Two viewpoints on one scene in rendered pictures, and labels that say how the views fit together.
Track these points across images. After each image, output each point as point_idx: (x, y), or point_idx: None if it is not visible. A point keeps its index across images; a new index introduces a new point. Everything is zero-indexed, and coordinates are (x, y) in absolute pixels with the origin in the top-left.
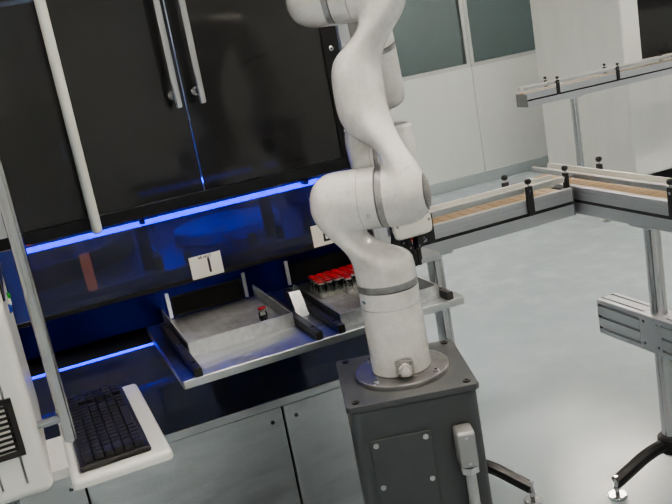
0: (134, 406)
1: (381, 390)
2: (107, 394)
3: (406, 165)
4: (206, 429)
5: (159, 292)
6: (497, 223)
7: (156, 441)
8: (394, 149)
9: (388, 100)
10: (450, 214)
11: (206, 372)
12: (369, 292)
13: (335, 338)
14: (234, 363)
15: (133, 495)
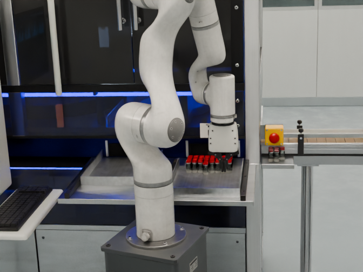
0: (44, 203)
1: (128, 243)
2: (37, 191)
3: (160, 111)
4: (110, 230)
5: (102, 138)
6: (358, 155)
7: (26, 227)
8: (156, 99)
9: (207, 60)
10: (329, 138)
11: (73, 197)
12: (134, 182)
13: None
14: (91, 197)
15: (61, 253)
